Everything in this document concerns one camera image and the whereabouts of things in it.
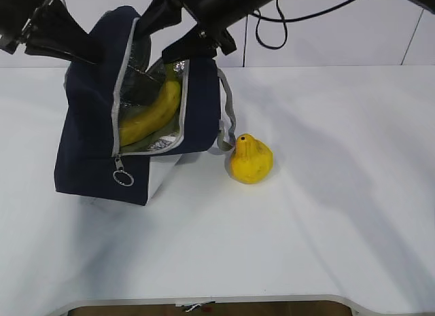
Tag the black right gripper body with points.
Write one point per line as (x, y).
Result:
(219, 14)

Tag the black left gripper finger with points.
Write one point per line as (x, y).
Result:
(53, 32)

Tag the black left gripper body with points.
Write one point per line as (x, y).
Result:
(15, 15)

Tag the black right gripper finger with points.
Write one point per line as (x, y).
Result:
(199, 42)
(159, 15)

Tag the yellow banana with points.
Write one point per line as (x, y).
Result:
(137, 126)

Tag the navy blue lunch bag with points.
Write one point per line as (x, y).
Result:
(91, 161)

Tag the yellow pear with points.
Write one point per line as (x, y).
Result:
(251, 160)

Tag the small debris under table edge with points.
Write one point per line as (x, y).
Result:
(188, 307)

